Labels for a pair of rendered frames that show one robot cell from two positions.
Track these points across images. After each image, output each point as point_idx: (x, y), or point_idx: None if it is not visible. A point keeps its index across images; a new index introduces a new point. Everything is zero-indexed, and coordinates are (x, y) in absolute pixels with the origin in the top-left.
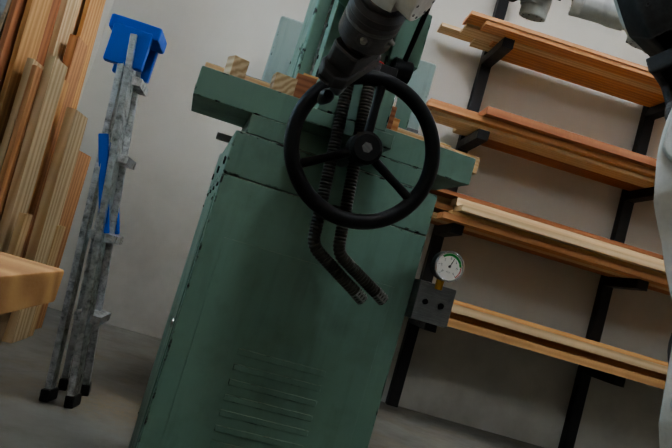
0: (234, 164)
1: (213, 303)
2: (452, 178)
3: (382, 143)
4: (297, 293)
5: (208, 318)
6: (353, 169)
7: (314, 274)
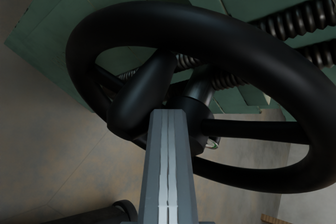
0: None
1: (58, 16)
2: (286, 120)
3: (246, 98)
4: (119, 60)
5: (53, 20)
6: (181, 94)
7: (135, 64)
